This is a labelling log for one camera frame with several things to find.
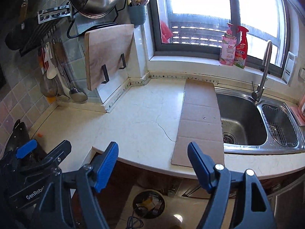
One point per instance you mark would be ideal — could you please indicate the dark framed window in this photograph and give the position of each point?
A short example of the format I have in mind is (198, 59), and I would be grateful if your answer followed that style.
(152, 28)

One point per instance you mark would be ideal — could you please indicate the red spray bottle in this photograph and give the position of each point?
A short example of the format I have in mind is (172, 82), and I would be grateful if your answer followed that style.
(241, 50)

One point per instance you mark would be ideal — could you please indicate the wooden cutting board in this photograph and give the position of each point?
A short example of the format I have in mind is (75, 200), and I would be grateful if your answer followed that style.
(107, 47)

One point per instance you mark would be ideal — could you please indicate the steel ladle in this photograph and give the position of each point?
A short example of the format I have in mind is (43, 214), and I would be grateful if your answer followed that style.
(77, 95)

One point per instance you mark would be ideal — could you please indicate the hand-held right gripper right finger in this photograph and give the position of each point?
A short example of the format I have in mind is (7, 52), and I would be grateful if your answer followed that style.
(200, 164)

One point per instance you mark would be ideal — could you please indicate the blue-grey utensil holder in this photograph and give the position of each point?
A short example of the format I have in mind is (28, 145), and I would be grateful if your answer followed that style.
(137, 14)

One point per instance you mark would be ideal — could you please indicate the black hanging rail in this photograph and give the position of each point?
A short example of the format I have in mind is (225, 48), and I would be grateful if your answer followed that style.
(40, 38)

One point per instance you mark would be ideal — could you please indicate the pink soap bottle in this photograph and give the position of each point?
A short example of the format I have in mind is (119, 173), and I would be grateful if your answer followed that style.
(228, 47)

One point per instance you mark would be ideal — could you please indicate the beige trash bin black liner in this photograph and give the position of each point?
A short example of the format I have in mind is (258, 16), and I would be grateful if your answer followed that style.
(137, 200)

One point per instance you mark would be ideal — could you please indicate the steel faucet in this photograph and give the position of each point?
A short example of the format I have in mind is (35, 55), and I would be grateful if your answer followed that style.
(259, 85)

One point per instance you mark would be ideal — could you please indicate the white spoon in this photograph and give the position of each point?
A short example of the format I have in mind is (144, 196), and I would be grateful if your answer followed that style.
(52, 69)

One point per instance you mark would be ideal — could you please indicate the grey pipe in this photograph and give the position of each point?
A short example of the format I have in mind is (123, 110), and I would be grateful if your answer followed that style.
(234, 4)

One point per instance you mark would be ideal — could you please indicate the brown cardboard sheet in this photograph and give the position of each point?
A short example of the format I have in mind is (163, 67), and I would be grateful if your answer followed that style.
(200, 124)

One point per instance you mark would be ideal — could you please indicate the stainless steel sink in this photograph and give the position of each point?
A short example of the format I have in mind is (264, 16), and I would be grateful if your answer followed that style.
(240, 116)

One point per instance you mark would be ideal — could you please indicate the small orange scrap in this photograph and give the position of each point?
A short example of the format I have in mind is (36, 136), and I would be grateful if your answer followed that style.
(39, 136)

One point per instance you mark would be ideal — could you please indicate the pink tray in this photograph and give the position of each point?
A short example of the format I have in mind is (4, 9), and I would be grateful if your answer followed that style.
(299, 113)

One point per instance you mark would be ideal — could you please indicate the patterned sealing tape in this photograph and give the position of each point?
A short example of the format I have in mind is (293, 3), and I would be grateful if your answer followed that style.
(166, 76)

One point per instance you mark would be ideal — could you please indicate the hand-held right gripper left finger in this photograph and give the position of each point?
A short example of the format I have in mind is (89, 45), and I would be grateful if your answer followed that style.
(106, 167)

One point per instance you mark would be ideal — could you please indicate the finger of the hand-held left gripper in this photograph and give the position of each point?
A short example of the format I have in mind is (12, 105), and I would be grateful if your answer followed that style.
(26, 148)
(52, 155)

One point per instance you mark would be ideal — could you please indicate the white wall socket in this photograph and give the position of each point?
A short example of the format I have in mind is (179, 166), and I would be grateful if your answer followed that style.
(289, 68)

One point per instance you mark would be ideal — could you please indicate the metal knife rack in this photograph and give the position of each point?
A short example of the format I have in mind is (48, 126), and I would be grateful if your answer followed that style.
(53, 14)

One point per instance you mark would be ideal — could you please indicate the red cloth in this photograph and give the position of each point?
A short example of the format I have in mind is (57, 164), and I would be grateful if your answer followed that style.
(166, 32)

